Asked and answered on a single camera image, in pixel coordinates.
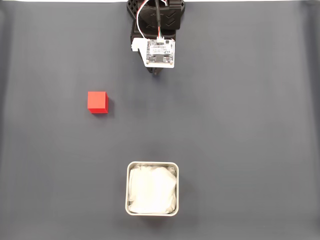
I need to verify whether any red cube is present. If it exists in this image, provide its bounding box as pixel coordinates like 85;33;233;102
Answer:
87;91;109;114

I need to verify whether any dark grey table mat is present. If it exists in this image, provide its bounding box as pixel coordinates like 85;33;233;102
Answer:
0;1;320;240

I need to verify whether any camera circuit board white mount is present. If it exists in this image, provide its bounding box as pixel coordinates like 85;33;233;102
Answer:
130;36;176;69

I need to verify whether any black camera cable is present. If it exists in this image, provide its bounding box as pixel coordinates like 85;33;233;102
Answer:
153;0;163;39

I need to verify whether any beige square box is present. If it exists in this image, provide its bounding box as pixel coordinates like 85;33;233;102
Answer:
124;161;180;217

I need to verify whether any white crumpled cloth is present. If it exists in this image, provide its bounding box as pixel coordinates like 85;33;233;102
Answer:
128;163;178;215

